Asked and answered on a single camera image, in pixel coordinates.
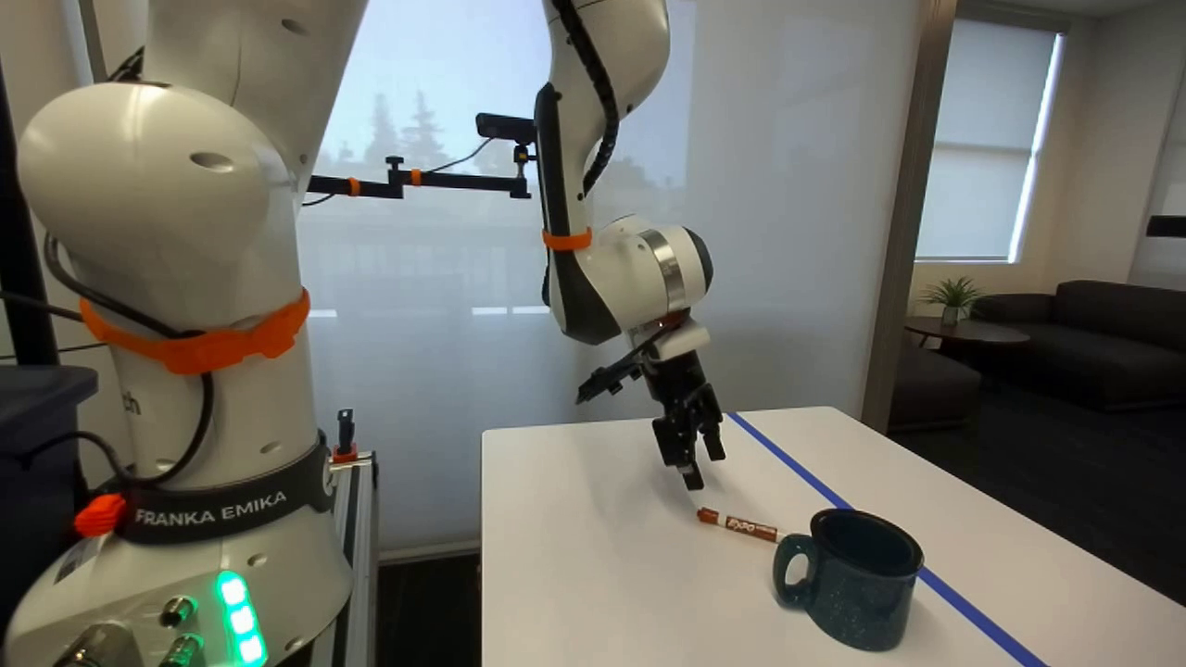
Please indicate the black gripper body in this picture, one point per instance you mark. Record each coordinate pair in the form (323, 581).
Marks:
(684, 391)

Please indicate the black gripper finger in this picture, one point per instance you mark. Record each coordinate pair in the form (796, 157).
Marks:
(684, 456)
(709, 439)

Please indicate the orange marker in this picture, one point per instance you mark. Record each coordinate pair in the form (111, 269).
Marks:
(740, 525)

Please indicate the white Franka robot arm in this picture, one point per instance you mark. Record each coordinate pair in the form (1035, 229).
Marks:
(160, 224)

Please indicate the dark teal speckled mug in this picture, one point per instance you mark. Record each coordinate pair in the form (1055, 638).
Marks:
(866, 607)

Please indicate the long blue tape strip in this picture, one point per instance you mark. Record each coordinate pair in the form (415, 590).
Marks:
(791, 470)

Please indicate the dark ottoman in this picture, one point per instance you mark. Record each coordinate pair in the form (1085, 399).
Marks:
(931, 386)

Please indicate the small potted plant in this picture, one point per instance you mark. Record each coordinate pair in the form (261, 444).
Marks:
(954, 299)

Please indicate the round dark coffee table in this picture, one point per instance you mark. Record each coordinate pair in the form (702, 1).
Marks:
(971, 336)

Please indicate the small black clamp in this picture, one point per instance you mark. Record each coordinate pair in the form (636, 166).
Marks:
(347, 435)

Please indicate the white stand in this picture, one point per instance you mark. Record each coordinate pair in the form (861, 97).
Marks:
(359, 559)

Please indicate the white window blind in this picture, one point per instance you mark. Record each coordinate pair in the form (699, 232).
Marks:
(988, 144)

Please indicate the dark sofa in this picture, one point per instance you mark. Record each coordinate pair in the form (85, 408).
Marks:
(1098, 339)

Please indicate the black box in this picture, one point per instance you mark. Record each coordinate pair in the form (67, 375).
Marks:
(40, 470)

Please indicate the black vertical pole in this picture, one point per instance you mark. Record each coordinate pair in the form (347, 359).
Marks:
(21, 274)

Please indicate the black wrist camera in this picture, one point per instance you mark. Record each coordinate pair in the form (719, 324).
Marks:
(609, 385)

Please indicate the black exterior camera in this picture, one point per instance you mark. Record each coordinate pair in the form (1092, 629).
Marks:
(507, 127)

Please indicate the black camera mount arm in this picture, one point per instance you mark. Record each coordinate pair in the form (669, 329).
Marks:
(421, 178)

